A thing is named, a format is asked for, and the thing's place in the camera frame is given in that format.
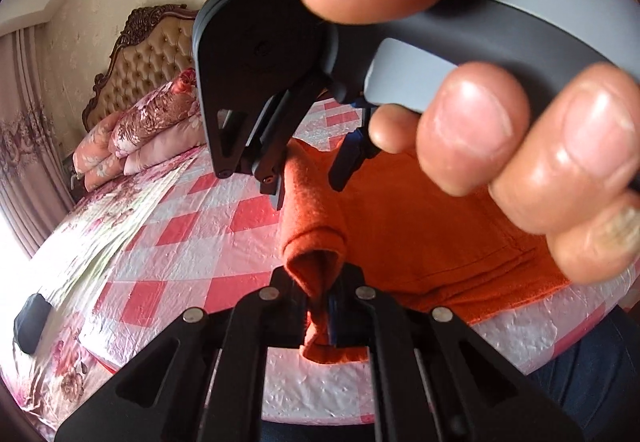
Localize black pouch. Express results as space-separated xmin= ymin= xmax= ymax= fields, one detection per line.
xmin=12 ymin=293 xmax=54 ymax=356

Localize tufted carved headboard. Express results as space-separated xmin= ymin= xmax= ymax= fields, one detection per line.
xmin=81 ymin=4 xmax=202 ymax=134

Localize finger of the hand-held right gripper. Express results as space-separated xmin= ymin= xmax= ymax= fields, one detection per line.
xmin=326 ymin=99 xmax=383 ymax=194
xmin=196 ymin=71 xmax=327 ymax=211

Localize pink floral pillow stack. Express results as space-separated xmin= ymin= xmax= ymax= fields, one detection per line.
xmin=73 ymin=111 xmax=127 ymax=191

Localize pink patterned curtain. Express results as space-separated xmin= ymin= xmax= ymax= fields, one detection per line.
xmin=0 ymin=23 xmax=77 ymax=259

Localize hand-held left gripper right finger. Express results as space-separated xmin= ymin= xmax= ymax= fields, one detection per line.
xmin=326 ymin=266 xmax=586 ymax=442

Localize pink folded quilt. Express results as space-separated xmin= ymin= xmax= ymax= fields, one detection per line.
xmin=122 ymin=124 xmax=209 ymax=176

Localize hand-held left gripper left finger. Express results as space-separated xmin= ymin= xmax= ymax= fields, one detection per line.
xmin=54 ymin=266 xmax=308 ymax=442

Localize orange pants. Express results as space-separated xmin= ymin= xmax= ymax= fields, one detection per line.
xmin=277 ymin=138 xmax=574 ymax=366

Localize red floral folded quilt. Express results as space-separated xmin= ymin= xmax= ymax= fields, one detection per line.
xmin=111 ymin=68 xmax=202 ymax=156

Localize person's legs in jeans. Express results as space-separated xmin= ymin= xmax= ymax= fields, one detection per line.
xmin=260 ymin=291 xmax=640 ymax=442

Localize person's right hand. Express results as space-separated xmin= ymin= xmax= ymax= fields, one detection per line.
xmin=297 ymin=0 xmax=640 ymax=284

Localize floral bed sheet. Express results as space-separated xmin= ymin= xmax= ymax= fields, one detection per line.
xmin=0 ymin=142 xmax=211 ymax=424

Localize red white checked plastic sheet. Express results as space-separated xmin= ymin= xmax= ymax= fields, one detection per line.
xmin=80 ymin=96 xmax=640 ymax=425

